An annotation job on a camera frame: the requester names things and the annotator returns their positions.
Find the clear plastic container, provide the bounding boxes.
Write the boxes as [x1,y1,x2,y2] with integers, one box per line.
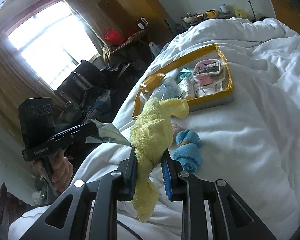
[192,58,228,85]

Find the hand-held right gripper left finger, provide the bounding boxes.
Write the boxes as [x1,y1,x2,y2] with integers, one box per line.
[9,146,138,240]

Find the teal packet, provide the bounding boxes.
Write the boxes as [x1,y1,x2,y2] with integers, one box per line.
[177,68,190,80]

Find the brown curtain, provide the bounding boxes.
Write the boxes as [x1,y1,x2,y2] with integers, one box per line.
[59,0,123,63]
[0,37,55,135]

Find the pile of dark clothes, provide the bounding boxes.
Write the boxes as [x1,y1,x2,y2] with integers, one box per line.
[57,62,140,130]

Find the person's left hand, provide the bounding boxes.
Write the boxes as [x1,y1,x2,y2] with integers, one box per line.
[33,148,74,193]

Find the black and white electric kettle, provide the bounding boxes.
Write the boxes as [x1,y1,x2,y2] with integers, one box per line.
[135,17,148,30]

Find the white packet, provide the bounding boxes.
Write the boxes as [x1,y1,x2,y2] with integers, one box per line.
[182,77,198,98]

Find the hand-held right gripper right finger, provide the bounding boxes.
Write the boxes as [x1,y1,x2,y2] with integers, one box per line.
[161,148,278,240]

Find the yellow-edged cardboard box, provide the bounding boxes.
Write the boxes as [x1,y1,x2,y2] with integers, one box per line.
[132,44,235,119]

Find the wooden wardrobe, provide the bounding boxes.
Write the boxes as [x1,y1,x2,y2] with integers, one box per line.
[97,0,170,38]

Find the grey-green cloth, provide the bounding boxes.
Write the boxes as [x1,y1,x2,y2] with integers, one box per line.
[91,119,132,147]

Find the white cooking pot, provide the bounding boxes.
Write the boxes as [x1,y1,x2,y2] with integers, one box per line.
[181,12,205,23]

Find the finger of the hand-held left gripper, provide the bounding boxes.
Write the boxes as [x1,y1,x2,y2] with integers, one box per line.
[64,120,99,142]

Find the rolled blue towel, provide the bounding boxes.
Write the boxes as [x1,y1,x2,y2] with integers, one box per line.
[172,129,202,175]

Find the dark low table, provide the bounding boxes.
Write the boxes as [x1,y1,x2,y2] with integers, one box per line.
[165,11,238,32]

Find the black bead bracelet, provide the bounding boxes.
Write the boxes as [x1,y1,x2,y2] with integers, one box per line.
[194,87,208,98]

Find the clear plastic bag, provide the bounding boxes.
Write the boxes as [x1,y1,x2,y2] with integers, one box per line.
[157,80,183,100]

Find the red plastic bag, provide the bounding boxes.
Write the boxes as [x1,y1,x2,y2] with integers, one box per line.
[104,29,125,46]

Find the dark wooden headboard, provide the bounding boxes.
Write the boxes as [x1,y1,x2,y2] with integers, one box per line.
[0,182,33,230]

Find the wooden desk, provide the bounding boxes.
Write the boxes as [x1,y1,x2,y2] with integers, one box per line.
[107,29,150,55]

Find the white duvet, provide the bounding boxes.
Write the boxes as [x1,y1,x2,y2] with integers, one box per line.
[9,17,300,240]

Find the barred window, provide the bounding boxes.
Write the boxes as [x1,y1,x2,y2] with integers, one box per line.
[6,0,100,90]

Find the black cable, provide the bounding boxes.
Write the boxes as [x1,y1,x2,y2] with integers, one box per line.
[116,220,145,240]

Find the yellow towel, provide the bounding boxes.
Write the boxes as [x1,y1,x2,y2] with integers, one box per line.
[130,98,190,223]

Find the yellow plastic bag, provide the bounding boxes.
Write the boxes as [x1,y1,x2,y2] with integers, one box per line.
[233,4,248,18]

